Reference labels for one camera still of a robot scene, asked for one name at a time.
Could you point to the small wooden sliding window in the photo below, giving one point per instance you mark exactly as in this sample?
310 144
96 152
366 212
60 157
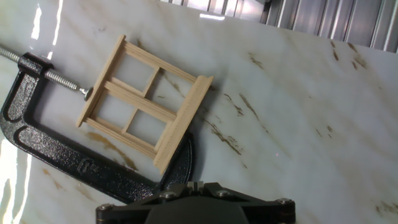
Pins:
183 124

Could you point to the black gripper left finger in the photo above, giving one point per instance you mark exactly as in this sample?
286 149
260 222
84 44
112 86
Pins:
130 208

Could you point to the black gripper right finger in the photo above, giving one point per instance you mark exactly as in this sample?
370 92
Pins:
264 207

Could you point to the marble pattern board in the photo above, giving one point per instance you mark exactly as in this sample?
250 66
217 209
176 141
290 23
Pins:
295 109

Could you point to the black metal C-clamp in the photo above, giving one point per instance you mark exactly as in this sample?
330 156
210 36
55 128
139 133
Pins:
62 152

